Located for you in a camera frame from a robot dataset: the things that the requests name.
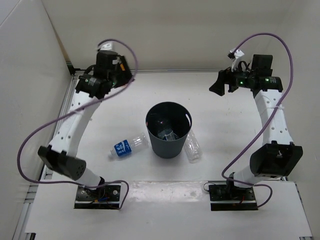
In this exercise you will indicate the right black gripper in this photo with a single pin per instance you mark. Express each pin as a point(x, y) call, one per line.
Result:
point(224, 77)

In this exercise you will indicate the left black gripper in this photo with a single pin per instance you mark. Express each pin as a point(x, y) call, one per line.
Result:
point(126, 75)

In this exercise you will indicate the crushed clear plastic bottle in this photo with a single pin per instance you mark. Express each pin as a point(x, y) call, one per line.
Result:
point(192, 148)

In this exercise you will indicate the green label clear bottle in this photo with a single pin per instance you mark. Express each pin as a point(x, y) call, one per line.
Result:
point(167, 135)

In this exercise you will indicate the blue label clear bottle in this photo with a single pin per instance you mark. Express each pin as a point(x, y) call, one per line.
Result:
point(128, 147)

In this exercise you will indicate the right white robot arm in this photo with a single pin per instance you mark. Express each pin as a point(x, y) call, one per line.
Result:
point(278, 154)

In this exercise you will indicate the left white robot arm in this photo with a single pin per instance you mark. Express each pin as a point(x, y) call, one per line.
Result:
point(60, 155)

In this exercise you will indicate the dark grey plastic bin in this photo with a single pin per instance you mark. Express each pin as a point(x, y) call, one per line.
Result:
point(168, 125)

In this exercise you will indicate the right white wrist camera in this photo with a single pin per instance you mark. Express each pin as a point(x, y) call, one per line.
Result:
point(236, 56)

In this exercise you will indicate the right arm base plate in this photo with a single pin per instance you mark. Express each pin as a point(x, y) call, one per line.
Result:
point(224, 198)

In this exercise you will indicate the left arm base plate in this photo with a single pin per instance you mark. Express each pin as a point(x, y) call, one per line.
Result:
point(107, 198)

